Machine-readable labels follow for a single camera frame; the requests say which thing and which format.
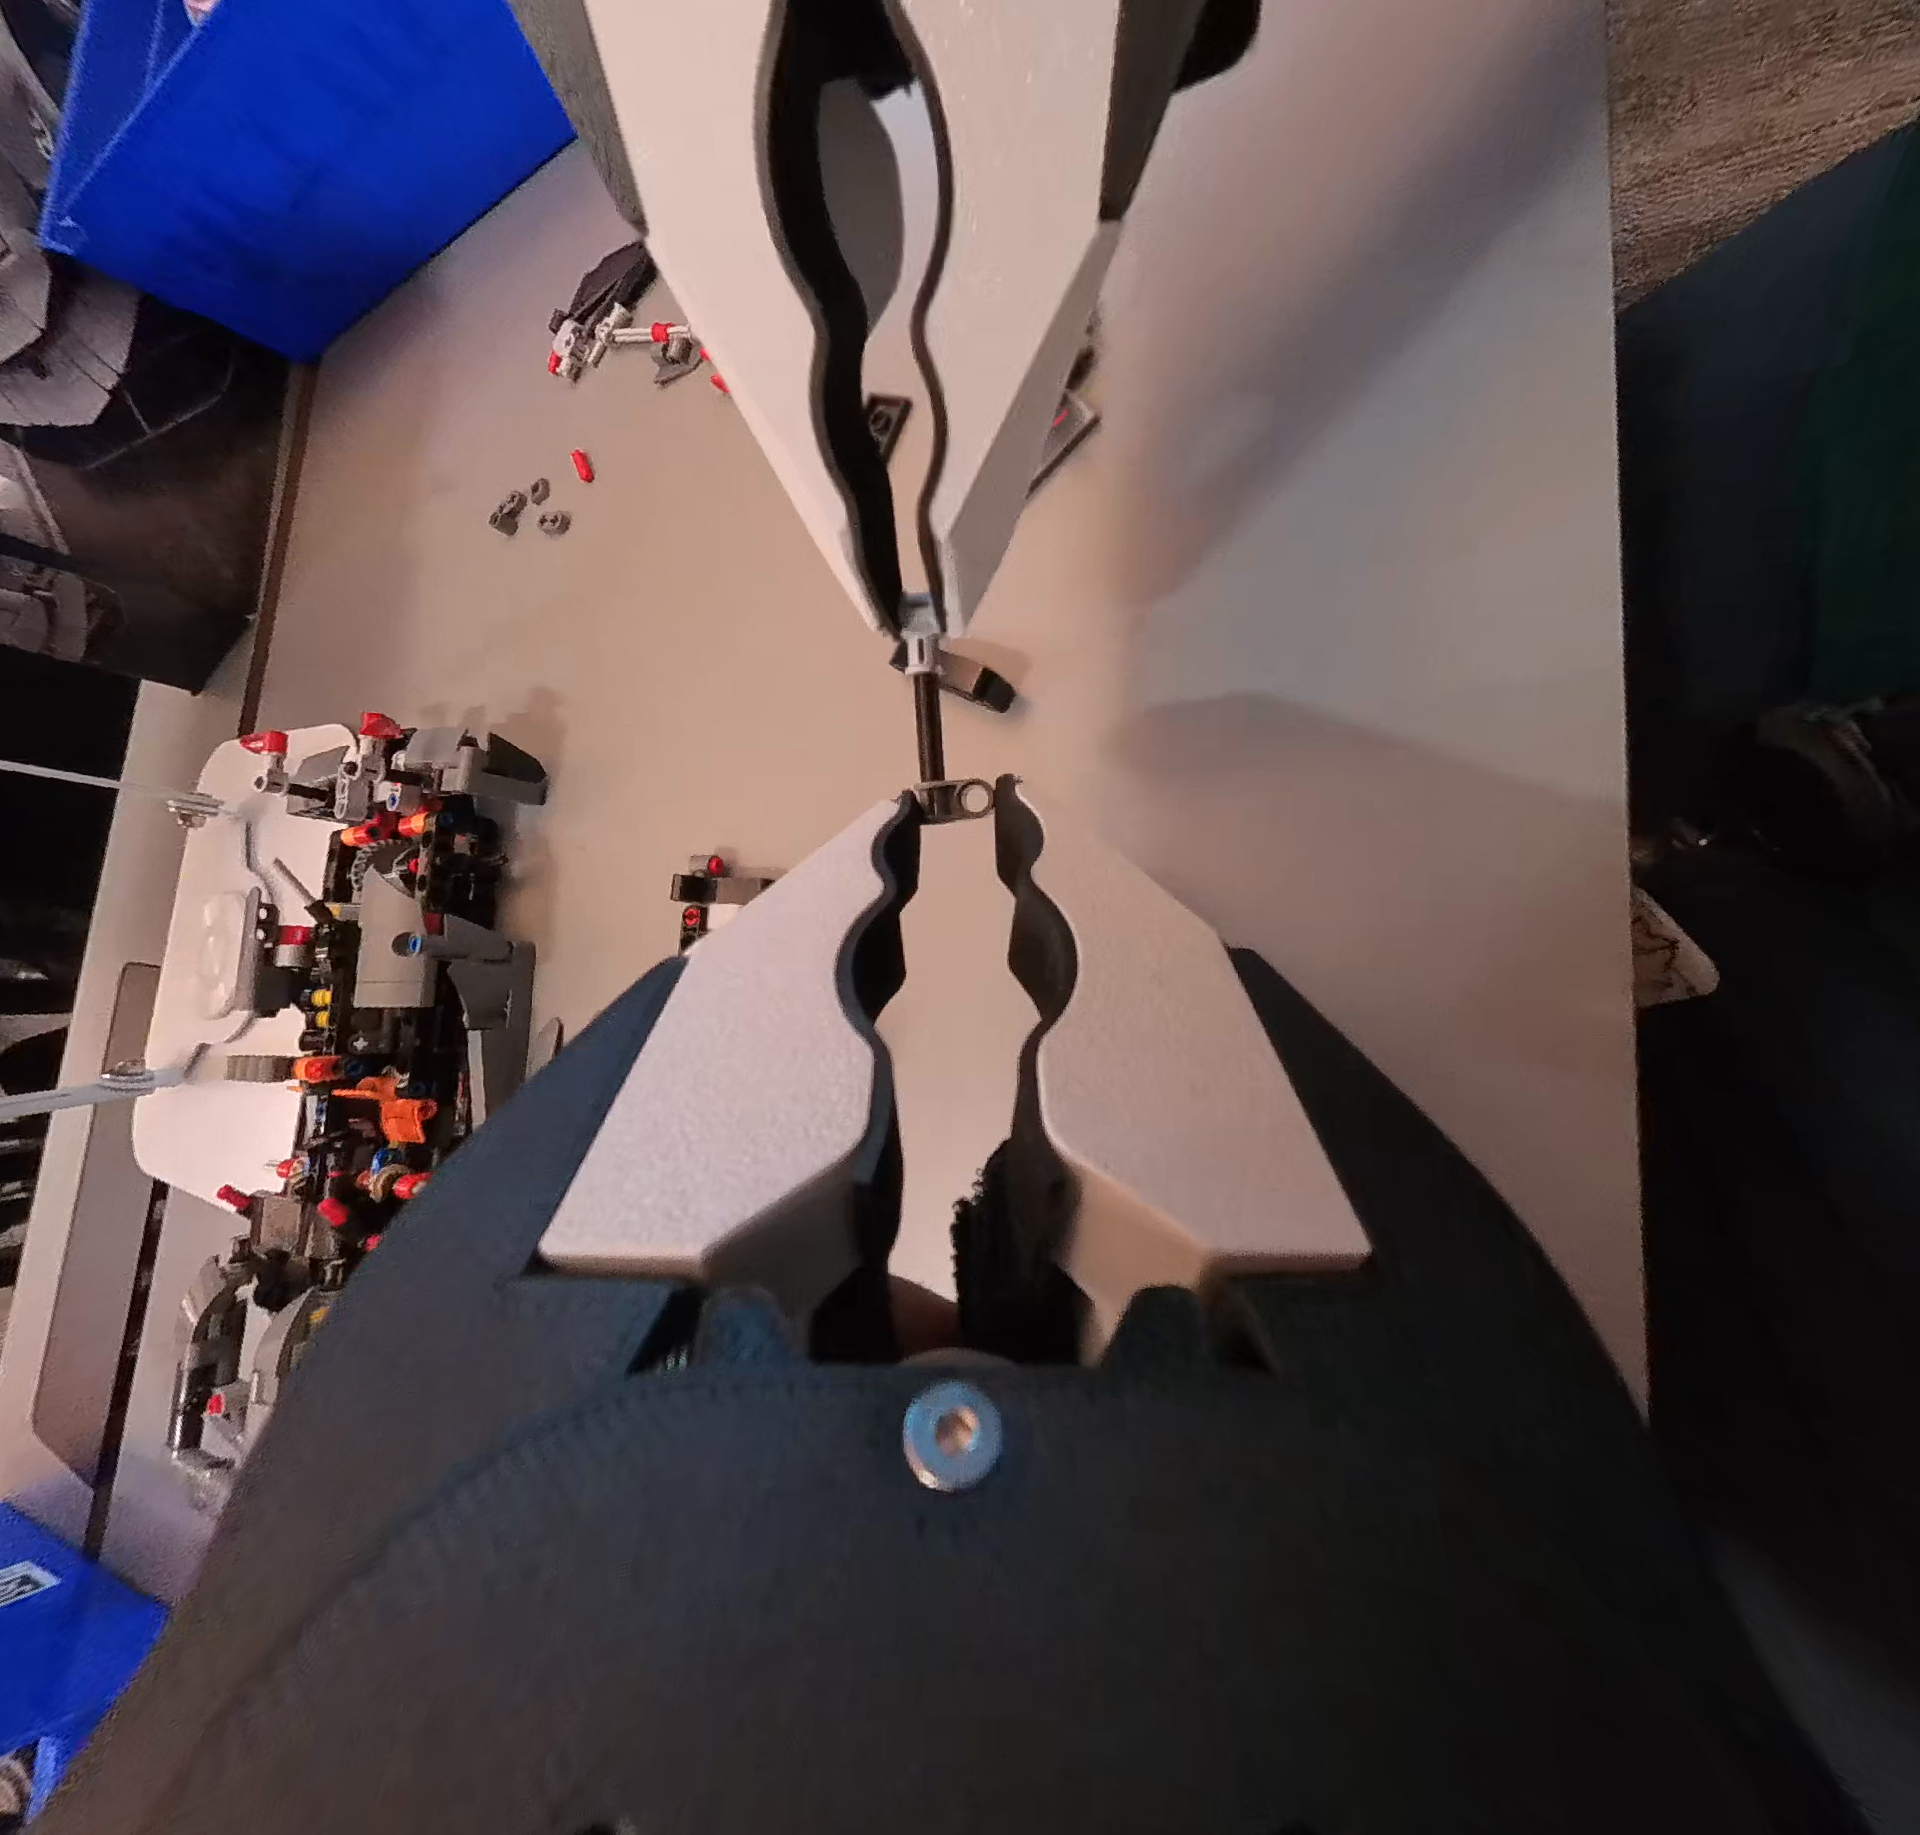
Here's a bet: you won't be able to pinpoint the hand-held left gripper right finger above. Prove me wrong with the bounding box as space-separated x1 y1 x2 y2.
991 782 1377 1360

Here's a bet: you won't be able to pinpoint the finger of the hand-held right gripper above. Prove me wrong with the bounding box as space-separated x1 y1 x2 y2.
885 0 1167 634
554 0 916 634

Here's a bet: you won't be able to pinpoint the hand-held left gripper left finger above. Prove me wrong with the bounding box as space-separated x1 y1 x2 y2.
530 794 923 1360

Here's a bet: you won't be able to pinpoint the long grey lego axle assembly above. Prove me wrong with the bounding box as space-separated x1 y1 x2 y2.
545 302 706 388

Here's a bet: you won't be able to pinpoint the small grey lego block assembly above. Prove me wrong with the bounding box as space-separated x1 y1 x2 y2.
866 348 1105 493

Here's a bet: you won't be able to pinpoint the large lego car model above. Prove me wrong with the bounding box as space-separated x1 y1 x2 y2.
165 717 545 1484

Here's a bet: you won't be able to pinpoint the blue storage bin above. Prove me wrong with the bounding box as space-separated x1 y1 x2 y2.
33 0 578 365

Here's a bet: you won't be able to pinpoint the white printed tag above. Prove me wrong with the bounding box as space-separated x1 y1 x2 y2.
1630 889 1726 1008

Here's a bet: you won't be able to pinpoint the white metal stand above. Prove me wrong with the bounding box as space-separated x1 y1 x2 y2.
0 729 365 1212

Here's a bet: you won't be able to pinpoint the blue plastic bin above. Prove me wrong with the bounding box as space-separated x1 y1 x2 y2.
0 1499 165 1827

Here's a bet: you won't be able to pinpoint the black lego frame red pins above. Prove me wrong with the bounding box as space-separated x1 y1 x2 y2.
670 855 782 953

